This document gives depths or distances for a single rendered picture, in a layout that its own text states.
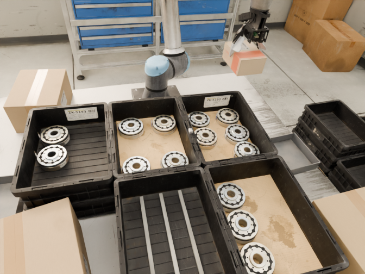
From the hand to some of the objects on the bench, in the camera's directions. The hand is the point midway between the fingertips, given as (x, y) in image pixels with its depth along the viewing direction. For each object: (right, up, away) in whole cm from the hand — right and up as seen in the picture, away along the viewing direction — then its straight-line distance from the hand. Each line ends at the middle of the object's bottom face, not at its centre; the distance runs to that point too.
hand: (244, 54), depth 114 cm
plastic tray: (+20, -46, +13) cm, 52 cm away
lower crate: (-70, -53, -3) cm, 87 cm away
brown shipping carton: (-97, -22, +24) cm, 102 cm away
